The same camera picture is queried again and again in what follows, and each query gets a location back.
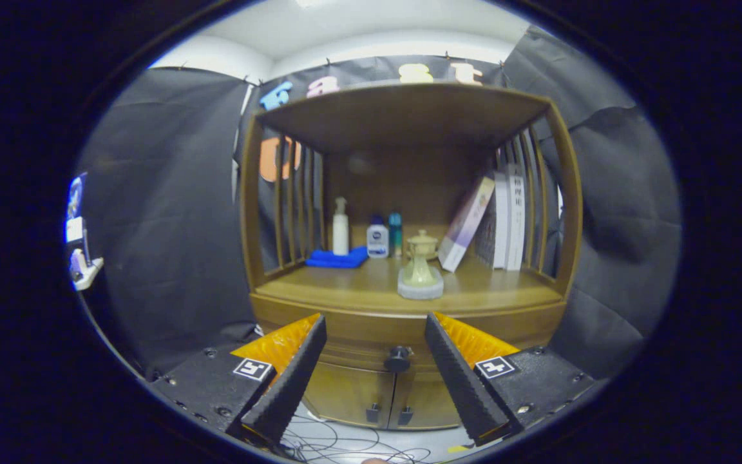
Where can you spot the white lotion bottle blue cap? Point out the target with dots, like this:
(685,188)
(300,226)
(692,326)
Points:
(377,241)

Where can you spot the wooden cabinet door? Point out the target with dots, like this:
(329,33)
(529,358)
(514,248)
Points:
(345,396)
(426,403)

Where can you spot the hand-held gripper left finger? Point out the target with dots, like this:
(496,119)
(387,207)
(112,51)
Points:
(294,380)

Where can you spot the wooden countertop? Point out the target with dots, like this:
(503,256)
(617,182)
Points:
(345,283)

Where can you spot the patterned dark book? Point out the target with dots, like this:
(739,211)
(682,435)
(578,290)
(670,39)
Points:
(487,238)

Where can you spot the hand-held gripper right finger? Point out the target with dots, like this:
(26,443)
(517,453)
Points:
(458,380)

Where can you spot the white pump bottle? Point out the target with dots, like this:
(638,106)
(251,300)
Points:
(341,232)

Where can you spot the white book black characters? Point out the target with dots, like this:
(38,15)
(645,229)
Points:
(516,219)

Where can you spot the teal bottle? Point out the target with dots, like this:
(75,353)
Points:
(395,235)

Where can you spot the purple book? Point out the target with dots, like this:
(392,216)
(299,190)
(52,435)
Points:
(467,222)

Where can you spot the wooden cabinet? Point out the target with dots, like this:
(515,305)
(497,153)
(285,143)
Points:
(403,122)

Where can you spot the blue cloth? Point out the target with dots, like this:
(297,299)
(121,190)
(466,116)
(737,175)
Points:
(339,259)

